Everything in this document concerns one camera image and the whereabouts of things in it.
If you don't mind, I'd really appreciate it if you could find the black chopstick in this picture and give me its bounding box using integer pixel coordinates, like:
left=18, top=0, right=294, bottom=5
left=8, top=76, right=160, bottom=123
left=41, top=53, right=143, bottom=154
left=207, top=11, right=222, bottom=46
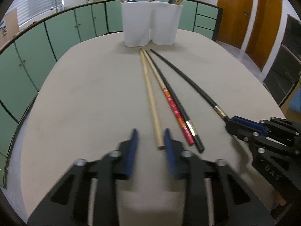
left=150, top=49, right=230, bottom=123
left=146, top=51, right=205, bottom=153

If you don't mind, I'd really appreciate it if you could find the black glass cabinet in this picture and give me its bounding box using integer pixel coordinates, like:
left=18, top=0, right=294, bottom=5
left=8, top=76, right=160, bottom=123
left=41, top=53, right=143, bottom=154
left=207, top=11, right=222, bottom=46
left=263, top=14, right=300, bottom=106

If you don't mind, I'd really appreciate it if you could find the brown wooden door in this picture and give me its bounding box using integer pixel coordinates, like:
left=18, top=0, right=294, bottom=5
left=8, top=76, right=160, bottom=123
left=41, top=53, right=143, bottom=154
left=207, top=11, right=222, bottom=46
left=217, top=0, right=253, bottom=48
left=246, top=0, right=282, bottom=70

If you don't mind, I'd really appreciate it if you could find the white two-compartment utensil holder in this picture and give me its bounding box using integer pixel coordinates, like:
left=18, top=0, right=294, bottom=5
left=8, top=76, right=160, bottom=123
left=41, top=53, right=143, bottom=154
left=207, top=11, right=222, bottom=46
left=121, top=1, right=183, bottom=47

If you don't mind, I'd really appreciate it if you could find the brown board with device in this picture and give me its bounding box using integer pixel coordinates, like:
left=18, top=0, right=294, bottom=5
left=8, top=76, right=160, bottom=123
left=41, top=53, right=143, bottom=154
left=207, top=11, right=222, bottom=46
left=1, top=8, right=19, bottom=47

